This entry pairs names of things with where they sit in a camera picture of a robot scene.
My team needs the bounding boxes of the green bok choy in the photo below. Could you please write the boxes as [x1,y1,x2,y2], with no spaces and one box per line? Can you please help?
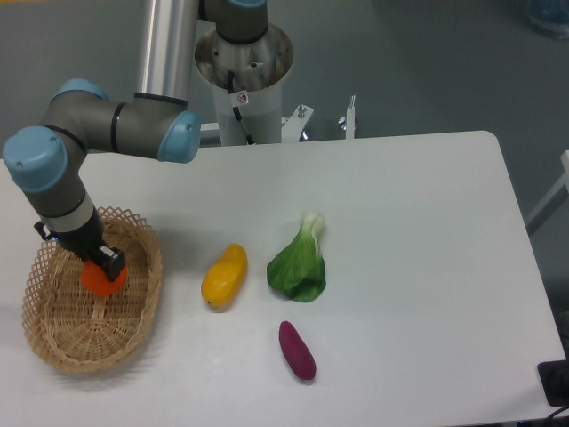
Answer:
[266,210,326,303]

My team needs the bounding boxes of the black device at table edge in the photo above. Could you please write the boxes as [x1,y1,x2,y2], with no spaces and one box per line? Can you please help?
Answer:
[537,359,568,407]

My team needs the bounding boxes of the black cable on pedestal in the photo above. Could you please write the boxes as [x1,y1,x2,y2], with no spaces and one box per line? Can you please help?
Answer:
[226,69,256,146]

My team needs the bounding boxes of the yellow mango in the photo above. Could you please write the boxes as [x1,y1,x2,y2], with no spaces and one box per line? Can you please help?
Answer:
[201,243,248,309]

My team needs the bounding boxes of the woven wicker basket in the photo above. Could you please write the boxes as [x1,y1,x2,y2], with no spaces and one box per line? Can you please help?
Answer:
[22,206,163,374]

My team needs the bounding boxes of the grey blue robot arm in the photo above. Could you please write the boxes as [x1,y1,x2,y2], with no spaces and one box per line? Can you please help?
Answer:
[2,1,268,281]

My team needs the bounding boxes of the orange fruit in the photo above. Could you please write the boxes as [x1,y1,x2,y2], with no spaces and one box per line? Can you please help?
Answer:
[80,261,128,296]

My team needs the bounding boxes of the white metal bracket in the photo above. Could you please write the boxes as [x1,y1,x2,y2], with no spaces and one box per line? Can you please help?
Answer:
[201,94,358,146]

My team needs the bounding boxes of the white frame at right edge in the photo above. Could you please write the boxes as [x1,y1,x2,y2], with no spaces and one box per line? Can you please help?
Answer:
[525,150,568,236]

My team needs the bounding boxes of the purple sweet potato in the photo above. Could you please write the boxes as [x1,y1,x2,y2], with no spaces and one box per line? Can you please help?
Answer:
[278,321,317,381]

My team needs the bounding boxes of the blue object top right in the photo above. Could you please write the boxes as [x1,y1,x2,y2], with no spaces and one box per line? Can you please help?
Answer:
[525,0,568,40]

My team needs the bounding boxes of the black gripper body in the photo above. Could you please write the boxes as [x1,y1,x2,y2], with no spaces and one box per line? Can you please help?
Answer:
[34,209,125,281]

